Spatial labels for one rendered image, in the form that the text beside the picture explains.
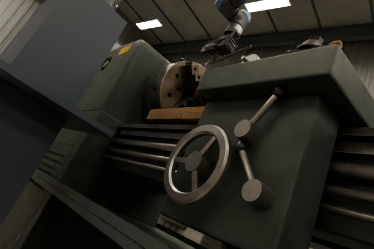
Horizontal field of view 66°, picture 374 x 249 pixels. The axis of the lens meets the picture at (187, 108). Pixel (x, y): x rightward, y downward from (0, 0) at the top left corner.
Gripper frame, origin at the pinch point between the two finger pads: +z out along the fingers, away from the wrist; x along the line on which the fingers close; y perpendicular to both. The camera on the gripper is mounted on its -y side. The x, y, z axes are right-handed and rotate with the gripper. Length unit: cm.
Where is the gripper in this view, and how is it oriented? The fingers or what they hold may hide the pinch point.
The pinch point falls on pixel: (208, 63)
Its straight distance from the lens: 134.8
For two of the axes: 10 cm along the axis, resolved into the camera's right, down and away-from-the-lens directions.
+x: 6.2, 6.7, 4.1
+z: -5.1, 7.4, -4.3
